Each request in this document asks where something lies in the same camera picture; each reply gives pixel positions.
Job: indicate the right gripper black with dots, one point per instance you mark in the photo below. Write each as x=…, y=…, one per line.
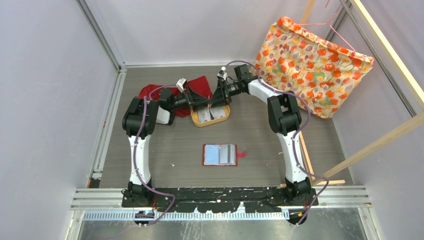
x=221, y=97

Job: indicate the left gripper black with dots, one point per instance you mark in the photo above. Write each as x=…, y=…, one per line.
x=197, y=101

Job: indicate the yellow oval tray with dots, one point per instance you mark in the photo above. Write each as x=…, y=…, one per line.
x=195, y=119

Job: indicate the red card holder wallet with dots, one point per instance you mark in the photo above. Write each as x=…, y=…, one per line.
x=210, y=155

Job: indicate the white magnetic stripe card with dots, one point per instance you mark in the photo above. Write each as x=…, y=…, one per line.
x=227, y=155

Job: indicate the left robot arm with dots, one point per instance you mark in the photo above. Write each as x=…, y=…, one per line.
x=139, y=122

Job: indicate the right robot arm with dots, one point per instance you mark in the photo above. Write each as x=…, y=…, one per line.
x=284, y=119

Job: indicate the white numbered card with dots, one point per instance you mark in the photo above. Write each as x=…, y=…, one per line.
x=204, y=115

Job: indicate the silver chip card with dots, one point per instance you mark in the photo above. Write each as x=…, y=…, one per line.
x=218, y=112

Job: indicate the red cloth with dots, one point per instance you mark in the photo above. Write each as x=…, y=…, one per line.
x=199, y=85

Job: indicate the floral fabric bag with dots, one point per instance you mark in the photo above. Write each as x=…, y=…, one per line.
x=321, y=72

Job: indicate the pink clothes hanger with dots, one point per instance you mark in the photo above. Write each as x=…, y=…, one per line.
x=331, y=21

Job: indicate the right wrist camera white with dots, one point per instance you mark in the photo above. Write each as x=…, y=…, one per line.
x=222, y=74

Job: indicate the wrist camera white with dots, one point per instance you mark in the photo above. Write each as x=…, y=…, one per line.
x=222, y=74
x=181, y=84

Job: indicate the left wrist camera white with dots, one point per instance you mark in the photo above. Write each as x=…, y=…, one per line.
x=181, y=84

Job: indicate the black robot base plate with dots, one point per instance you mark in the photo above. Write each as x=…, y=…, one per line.
x=267, y=199

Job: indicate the aluminium frame rail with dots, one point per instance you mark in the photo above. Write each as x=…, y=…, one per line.
x=105, y=203

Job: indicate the wooden frame rack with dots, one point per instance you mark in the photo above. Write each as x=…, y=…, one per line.
x=381, y=125

